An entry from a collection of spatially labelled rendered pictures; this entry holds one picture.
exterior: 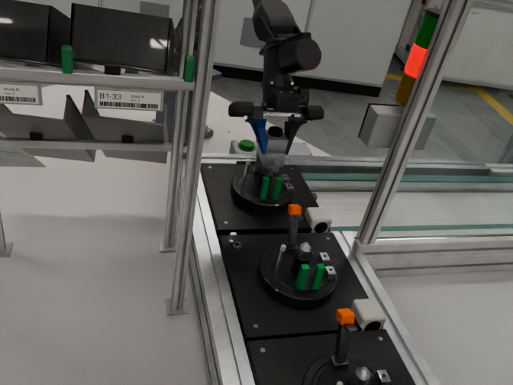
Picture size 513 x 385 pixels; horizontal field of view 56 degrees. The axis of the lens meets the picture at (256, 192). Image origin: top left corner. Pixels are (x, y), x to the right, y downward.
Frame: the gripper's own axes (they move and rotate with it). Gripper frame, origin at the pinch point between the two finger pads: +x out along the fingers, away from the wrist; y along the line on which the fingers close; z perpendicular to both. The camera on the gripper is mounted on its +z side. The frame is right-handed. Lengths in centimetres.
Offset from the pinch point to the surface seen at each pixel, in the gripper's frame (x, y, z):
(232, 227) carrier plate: 17.8, -9.0, 1.9
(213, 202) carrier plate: 13.7, -11.4, -5.2
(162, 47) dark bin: -11.0, -25.2, 25.0
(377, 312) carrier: 28.8, 10.4, 24.5
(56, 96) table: -12, -48, -70
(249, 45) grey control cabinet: -81, 76, -295
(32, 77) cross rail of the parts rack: -5.6, -41.1, 27.5
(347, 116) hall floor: -25, 151, -262
